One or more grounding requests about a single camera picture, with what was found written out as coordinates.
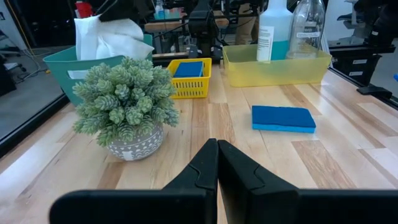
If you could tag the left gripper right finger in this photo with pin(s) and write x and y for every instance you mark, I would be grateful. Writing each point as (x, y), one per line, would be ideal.
(295, 207)

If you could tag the blue sponge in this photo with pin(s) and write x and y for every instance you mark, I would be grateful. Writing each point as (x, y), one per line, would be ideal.
(189, 69)
(281, 116)

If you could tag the clear plastic bottle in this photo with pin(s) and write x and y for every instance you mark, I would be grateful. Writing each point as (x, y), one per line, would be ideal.
(306, 25)

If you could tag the teal liquid spray bottle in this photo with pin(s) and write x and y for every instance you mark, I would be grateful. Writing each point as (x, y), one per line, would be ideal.
(276, 28)

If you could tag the wooden desk teal mat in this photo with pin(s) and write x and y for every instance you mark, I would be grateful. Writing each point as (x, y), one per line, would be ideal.
(174, 25)

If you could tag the red container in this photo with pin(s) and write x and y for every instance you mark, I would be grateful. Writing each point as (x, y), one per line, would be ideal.
(84, 8)

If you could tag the translucent yellow bin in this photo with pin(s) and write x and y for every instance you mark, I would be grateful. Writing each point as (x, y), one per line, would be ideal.
(273, 73)

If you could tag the white cloth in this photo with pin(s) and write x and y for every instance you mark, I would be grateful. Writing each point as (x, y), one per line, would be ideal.
(105, 37)

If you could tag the white spray bottle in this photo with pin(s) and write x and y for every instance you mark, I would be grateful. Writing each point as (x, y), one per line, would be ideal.
(159, 9)

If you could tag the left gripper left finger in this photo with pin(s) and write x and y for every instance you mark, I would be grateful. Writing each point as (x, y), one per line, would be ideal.
(140, 207)

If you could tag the small yellow slotted basket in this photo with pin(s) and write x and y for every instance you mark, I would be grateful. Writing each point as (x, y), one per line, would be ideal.
(189, 88)

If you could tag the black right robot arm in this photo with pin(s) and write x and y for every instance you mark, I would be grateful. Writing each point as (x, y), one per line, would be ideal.
(202, 21)

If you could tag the teal plastic bin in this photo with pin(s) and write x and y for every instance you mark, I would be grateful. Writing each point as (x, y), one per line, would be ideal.
(59, 68)

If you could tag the person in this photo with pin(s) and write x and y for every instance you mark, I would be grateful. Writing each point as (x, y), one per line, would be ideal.
(245, 25)

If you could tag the green artificial potted plant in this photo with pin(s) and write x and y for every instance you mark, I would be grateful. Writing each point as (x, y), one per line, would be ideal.
(124, 102)

